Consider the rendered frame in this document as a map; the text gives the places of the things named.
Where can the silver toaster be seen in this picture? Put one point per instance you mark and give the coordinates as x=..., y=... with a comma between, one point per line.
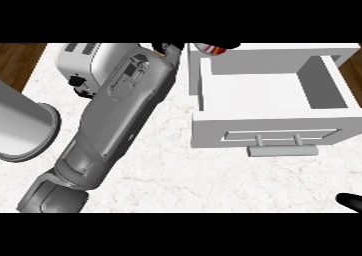
x=84, y=63

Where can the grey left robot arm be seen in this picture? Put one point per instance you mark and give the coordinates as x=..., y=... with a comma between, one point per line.
x=116, y=110

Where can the white cabinet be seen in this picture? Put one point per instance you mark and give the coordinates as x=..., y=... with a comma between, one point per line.
x=265, y=58

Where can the white open drawer box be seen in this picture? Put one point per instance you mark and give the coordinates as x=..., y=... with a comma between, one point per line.
x=256, y=93

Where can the red and white can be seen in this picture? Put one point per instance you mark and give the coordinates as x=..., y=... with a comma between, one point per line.
x=211, y=49

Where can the grey cylindrical pot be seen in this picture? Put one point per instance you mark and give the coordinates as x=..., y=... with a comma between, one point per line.
x=17, y=123

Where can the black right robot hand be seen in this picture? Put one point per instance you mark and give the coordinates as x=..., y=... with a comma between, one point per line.
x=354, y=202

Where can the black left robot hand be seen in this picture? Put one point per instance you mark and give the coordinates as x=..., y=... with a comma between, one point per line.
x=163, y=48

